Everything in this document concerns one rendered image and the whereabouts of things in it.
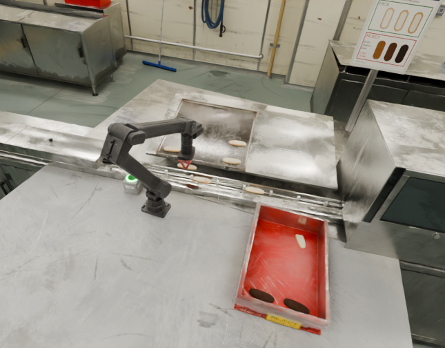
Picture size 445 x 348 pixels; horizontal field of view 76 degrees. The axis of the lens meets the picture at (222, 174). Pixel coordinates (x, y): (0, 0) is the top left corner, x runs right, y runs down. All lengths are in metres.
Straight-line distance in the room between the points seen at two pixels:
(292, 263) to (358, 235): 0.31
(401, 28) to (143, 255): 1.81
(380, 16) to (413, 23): 0.18
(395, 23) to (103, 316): 2.01
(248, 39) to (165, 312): 4.39
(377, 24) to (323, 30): 2.65
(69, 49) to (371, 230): 3.69
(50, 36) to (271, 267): 3.66
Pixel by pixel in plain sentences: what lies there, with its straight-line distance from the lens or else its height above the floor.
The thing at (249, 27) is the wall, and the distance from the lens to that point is 4.94.
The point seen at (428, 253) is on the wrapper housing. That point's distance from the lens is 1.54.
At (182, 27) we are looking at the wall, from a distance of 5.17.
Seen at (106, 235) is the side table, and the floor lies 0.82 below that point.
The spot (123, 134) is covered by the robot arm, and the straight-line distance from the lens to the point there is 0.99.
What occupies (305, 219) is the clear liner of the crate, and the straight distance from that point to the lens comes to 1.36.
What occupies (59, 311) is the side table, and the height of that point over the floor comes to 0.82.
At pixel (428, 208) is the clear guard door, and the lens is 1.32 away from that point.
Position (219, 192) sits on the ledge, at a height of 0.86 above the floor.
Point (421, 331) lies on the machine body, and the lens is 2.19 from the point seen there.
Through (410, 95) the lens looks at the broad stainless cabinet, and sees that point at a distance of 3.20.
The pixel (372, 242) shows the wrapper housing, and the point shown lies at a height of 0.89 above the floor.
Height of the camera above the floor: 1.88
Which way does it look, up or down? 41 degrees down
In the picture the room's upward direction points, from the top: 7 degrees clockwise
